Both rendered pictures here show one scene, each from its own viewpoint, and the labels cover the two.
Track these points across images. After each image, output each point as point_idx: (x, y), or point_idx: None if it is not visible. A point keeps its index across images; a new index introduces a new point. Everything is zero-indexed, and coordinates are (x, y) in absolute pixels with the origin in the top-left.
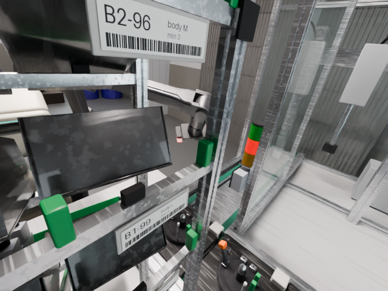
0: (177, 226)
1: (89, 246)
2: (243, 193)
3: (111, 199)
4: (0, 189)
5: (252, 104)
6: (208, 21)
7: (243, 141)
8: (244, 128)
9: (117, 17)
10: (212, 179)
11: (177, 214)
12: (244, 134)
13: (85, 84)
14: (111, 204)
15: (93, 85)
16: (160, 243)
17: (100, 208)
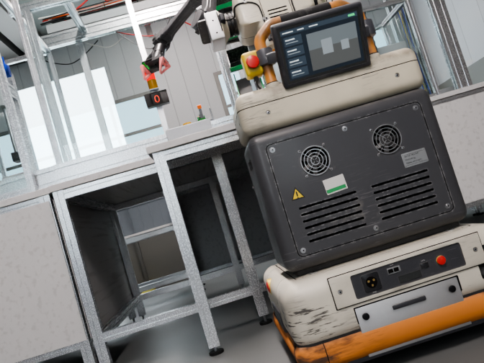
0: (210, 109)
1: (245, 47)
2: (163, 110)
3: (233, 67)
4: None
5: (10, 93)
6: None
7: (26, 150)
8: (19, 130)
9: (227, 11)
10: None
11: None
12: (23, 140)
13: (225, 11)
14: (235, 69)
15: (224, 12)
16: (231, 61)
17: (240, 68)
